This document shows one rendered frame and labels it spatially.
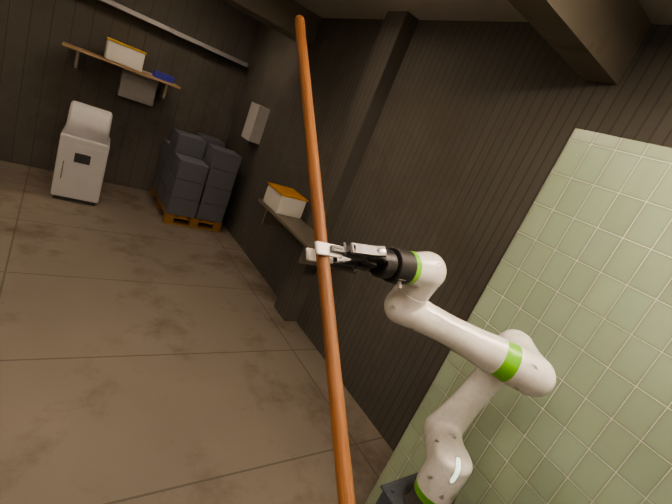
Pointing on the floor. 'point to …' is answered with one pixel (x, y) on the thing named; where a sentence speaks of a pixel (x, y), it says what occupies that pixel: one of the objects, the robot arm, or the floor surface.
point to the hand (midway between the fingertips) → (323, 252)
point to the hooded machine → (82, 154)
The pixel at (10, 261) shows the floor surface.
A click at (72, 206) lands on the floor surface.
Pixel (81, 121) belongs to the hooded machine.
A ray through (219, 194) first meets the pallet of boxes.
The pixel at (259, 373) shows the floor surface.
